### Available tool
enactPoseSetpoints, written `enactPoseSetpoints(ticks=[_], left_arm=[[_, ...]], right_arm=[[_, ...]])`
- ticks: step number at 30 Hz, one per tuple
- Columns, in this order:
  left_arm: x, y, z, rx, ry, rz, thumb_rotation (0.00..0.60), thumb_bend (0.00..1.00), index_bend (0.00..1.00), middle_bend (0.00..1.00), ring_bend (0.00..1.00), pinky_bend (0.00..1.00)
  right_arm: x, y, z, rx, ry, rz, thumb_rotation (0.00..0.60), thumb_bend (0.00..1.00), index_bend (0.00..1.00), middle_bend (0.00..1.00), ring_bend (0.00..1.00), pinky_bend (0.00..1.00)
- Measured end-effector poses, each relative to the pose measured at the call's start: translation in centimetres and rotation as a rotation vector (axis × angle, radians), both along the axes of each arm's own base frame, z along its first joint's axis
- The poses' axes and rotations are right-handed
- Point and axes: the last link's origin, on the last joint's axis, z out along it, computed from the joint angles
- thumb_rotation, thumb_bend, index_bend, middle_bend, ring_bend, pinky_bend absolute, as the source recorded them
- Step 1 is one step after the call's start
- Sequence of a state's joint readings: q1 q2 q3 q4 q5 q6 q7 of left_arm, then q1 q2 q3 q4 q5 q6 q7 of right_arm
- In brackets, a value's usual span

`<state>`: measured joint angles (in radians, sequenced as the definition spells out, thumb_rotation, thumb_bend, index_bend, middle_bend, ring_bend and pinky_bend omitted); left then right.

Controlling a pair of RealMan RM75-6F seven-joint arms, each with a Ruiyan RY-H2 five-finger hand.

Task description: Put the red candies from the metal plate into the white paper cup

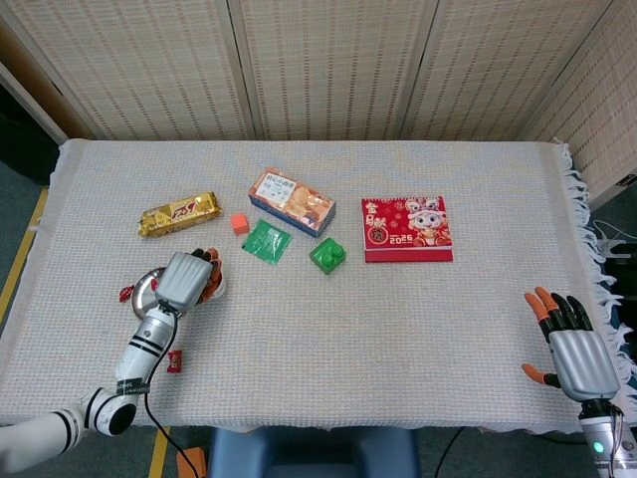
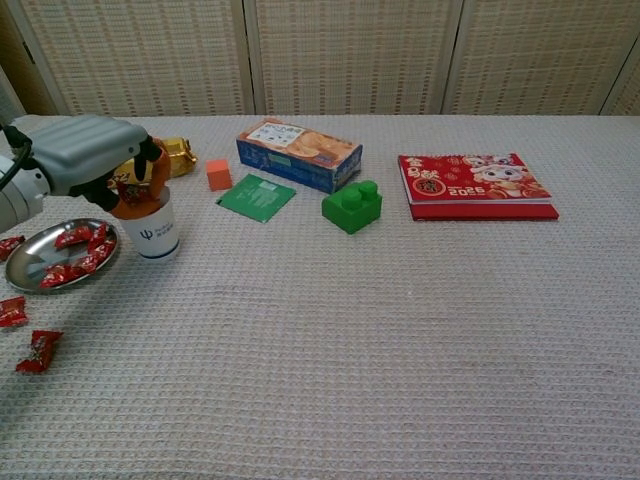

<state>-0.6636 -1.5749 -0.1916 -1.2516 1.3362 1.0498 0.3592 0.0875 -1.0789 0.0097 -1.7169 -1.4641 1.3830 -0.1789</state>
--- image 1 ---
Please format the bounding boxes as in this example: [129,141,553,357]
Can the red 2026 desk calendar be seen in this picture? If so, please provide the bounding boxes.
[360,195,455,264]

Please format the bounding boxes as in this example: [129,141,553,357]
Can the black bulky object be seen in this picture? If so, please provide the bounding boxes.
[0,82,57,188]

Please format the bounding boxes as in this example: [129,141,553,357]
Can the navy blue robot base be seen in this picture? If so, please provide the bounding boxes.
[207,426,422,478]

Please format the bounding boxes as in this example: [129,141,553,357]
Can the white woven tablecloth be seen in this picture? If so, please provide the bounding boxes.
[0,137,637,435]

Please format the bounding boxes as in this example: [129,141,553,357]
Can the blue orange cookie box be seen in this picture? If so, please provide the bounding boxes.
[248,166,337,239]

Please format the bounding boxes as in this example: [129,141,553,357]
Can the green foil sachet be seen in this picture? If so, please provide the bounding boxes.
[241,218,295,268]

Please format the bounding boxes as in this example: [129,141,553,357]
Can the white cable bundle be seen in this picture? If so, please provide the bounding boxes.
[591,218,629,258]

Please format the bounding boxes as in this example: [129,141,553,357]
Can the black floor cable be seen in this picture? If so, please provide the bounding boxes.
[435,426,467,478]

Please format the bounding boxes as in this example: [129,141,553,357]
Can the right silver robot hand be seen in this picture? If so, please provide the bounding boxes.
[521,285,622,403]

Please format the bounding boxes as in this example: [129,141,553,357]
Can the brown wooden screen panel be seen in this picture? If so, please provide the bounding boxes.
[0,17,96,143]

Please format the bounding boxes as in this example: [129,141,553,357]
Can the orange block on floor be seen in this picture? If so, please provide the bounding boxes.
[176,446,208,478]

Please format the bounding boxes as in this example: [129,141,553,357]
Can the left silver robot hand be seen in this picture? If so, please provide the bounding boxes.
[153,246,225,316]

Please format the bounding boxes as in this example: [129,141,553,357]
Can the woven folding screen panel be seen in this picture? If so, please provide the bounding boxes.
[228,0,439,141]
[522,0,637,210]
[0,0,258,141]
[402,0,614,141]

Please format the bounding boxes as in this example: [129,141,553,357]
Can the green building block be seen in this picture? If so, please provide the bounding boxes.
[309,236,348,276]

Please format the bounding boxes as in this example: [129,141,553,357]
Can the round steel plate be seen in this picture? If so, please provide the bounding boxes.
[131,267,168,321]

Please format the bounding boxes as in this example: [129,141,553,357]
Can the gold biscuit packet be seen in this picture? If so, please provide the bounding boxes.
[137,191,222,239]

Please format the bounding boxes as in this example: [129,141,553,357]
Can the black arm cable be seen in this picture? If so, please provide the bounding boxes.
[143,307,203,478]

